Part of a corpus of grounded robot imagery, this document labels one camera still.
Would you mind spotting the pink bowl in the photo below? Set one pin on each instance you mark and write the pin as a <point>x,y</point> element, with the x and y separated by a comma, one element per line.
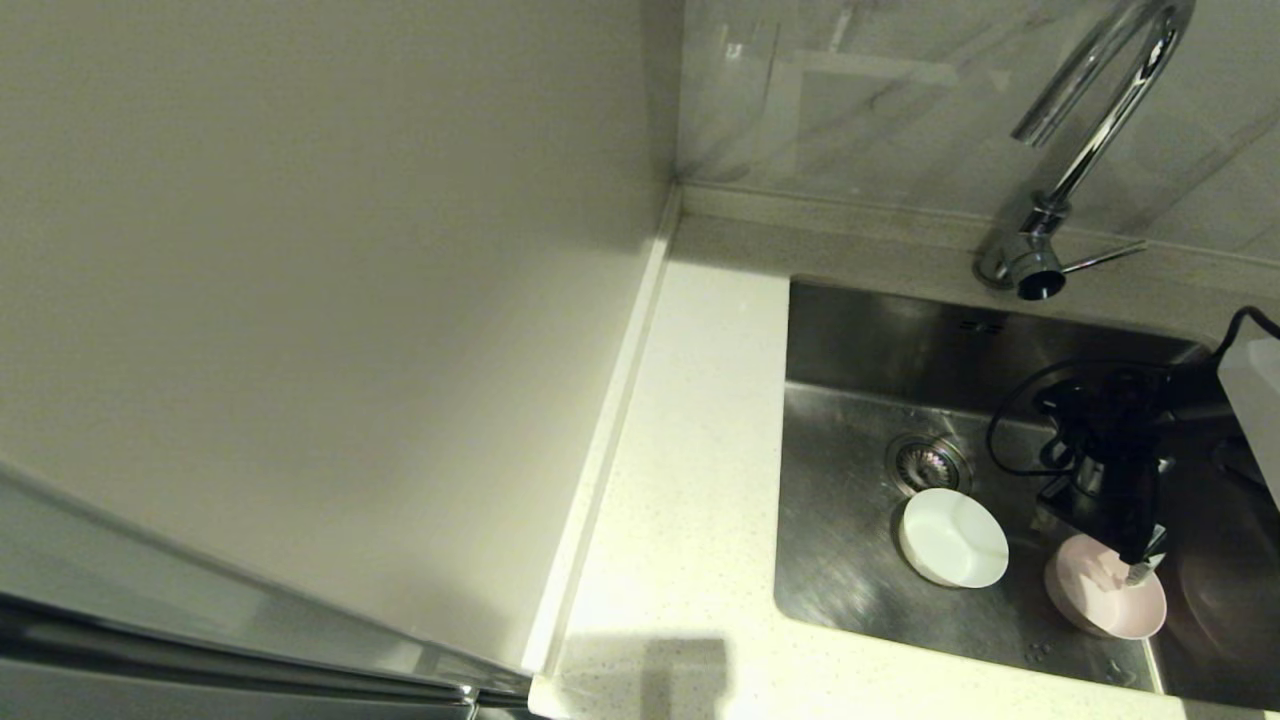
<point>1090,610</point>

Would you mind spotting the thin chrome faucet lever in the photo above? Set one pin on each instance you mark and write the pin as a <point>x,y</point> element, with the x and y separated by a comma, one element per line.
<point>1108,256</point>

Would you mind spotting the shiny steel appliance edge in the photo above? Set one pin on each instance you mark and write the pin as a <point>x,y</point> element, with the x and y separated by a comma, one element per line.
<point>100,632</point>

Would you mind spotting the white countertop trim strip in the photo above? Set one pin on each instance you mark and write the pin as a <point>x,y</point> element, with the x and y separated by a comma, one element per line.
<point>600,450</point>

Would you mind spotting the chrome gooseneck faucet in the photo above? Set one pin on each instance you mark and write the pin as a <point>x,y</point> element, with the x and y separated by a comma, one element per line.
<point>1085,163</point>

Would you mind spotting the round metal drain strainer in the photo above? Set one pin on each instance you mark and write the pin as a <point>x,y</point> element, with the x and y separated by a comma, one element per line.
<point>925,462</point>

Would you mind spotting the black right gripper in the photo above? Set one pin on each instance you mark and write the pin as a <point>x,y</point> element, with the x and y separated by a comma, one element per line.
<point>1120,470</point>

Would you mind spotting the white bowl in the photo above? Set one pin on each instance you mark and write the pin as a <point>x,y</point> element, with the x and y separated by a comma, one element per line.
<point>953,538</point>

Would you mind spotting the stainless steel sink basin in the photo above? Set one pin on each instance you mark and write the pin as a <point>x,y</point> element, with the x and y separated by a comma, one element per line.
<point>860,590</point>

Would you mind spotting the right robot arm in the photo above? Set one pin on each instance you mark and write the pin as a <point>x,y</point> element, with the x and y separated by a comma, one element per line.
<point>1255,400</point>

